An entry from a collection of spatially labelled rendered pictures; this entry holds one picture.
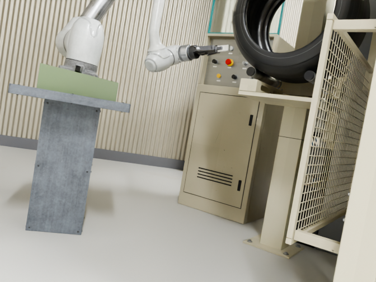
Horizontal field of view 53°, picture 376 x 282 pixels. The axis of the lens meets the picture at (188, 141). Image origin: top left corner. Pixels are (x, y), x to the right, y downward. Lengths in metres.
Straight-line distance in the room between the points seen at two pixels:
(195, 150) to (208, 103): 0.35
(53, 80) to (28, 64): 2.87
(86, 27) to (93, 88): 0.29
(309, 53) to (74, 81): 1.04
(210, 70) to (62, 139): 1.36
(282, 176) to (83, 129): 1.08
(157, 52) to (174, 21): 2.73
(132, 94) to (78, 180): 2.84
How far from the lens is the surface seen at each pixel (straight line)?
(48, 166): 1.83
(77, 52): 1.86
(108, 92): 1.77
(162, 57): 2.03
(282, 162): 2.11
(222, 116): 2.63
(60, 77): 1.78
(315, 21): 2.19
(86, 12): 2.13
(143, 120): 4.58
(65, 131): 1.81
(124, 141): 4.58
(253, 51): 1.81
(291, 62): 1.73
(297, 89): 2.10
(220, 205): 2.64
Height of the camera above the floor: 0.62
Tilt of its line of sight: 3 degrees down
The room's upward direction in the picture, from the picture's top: 10 degrees clockwise
